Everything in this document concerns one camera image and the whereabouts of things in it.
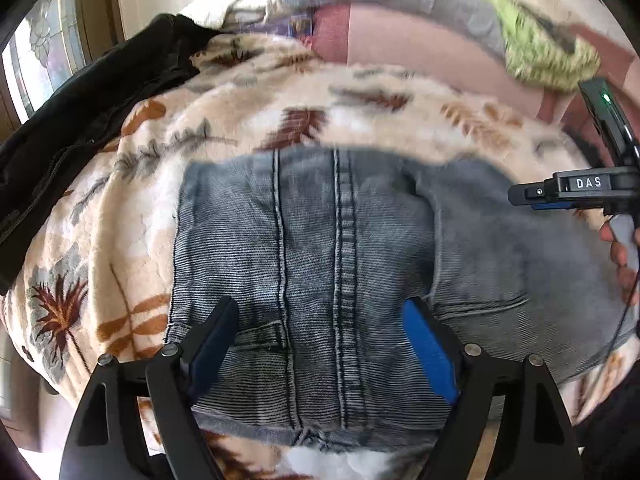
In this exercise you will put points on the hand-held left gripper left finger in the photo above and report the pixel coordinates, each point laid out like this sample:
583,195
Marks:
212,347

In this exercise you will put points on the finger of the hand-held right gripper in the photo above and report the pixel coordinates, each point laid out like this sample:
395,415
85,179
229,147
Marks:
532,194

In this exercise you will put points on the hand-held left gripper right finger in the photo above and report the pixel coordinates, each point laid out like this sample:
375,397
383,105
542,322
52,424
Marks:
430,355

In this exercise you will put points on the grey-blue denim pants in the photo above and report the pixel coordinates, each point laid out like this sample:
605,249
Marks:
320,260

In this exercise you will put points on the person's right hand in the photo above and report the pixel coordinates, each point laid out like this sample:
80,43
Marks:
622,255

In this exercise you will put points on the green knitted cloth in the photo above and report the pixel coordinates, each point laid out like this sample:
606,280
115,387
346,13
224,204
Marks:
540,50

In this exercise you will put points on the cream leaf print blanket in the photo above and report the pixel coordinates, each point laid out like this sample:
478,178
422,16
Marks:
150,170

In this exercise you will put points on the dark cloth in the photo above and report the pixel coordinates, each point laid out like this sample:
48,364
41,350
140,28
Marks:
610,420

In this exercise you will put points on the pink pillow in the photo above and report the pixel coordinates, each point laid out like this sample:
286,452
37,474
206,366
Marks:
400,45

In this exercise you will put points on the black jacket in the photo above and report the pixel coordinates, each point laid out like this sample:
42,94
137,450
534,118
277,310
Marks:
75,125

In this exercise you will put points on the stained glass window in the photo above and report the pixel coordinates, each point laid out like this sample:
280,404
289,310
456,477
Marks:
45,50

